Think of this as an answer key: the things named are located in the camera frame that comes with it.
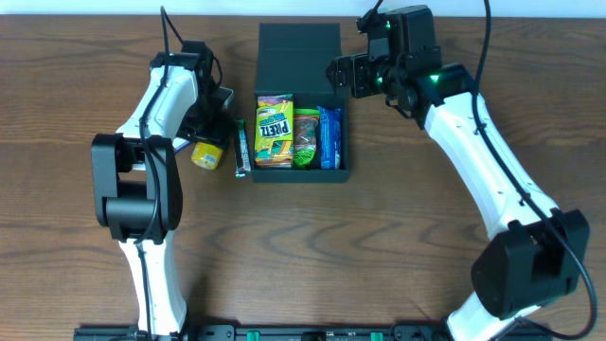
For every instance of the purple chocolate bar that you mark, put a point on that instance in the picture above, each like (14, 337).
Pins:
(179, 144)

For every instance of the green gummy candy bag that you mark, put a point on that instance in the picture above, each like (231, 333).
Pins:
(305, 137)

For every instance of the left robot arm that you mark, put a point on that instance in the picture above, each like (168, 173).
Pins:
(137, 187)

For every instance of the yellow green snack box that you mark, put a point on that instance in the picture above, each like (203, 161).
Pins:
(274, 140)

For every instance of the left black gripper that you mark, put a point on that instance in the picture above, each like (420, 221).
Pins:
(208, 134)

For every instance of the blue cookie pack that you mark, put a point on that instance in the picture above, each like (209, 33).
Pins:
(330, 138)

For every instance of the dark green open box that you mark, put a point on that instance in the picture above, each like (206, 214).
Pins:
(293, 59)

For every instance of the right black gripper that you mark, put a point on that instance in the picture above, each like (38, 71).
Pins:
(341, 74)

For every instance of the small green red candy bar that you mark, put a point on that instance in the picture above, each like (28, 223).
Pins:
(242, 156)

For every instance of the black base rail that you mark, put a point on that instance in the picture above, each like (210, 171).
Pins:
(402, 332)

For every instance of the yellow mentos bottle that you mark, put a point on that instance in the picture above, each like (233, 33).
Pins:
(206, 156)

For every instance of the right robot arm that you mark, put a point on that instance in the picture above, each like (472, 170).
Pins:
(535, 252)

